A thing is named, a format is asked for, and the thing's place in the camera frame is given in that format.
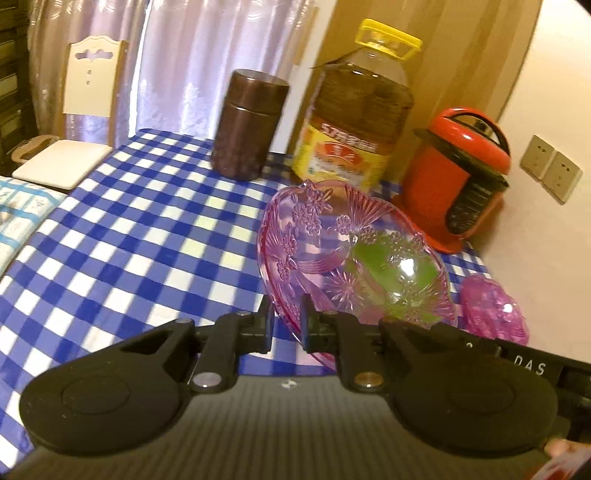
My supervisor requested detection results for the sheer lilac curtain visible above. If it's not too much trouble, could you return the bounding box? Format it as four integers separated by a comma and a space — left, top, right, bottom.
28, 0, 319, 153

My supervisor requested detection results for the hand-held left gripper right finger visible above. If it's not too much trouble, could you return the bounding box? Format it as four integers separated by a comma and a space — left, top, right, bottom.
300, 294, 459, 394

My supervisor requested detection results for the cream wooden chair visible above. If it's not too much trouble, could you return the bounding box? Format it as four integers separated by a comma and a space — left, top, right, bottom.
11, 36, 130, 193

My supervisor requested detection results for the pink textured bowl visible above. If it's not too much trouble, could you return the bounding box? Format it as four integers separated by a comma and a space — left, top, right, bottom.
459, 274, 531, 346

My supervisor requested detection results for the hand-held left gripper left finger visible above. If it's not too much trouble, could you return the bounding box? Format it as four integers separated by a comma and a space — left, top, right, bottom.
111, 294, 278, 394

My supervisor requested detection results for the tan wooden cabinet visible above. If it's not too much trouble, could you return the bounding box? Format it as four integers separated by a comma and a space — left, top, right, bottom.
263, 0, 543, 153

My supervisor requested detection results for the person's right hand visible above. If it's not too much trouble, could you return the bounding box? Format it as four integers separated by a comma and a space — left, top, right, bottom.
537, 438, 591, 480

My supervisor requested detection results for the beige wall socket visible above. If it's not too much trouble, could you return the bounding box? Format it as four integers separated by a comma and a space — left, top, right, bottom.
542, 151, 583, 205
520, 135, 557, 178

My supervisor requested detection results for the red electric rice cooker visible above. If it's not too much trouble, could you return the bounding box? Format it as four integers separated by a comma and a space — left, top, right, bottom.
392, 107, 513, 254

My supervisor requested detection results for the brown cylindrical canister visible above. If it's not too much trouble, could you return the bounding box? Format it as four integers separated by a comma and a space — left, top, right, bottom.
211, 69, 291, 182

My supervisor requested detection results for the blue checkered tablecloth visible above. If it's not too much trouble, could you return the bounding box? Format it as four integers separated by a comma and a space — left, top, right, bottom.
0, 128, 490, 467

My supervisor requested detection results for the pink glass plate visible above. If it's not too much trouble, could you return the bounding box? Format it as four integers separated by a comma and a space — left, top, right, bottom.
257, 180, 459, 370

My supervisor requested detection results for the green steel-lined bowl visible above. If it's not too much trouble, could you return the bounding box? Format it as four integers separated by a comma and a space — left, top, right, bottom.
344, 233, 441, 319

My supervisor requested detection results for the dark wooden shelf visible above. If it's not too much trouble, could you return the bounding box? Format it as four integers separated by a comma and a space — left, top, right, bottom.
0, 0, 38, 176

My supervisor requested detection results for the cooking oil bottle yellow cap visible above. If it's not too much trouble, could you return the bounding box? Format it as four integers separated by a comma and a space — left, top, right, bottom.
291, 18, 423, 195

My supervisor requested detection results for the printed blanket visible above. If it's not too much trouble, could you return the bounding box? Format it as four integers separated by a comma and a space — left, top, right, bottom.
0, 175, 68, 273

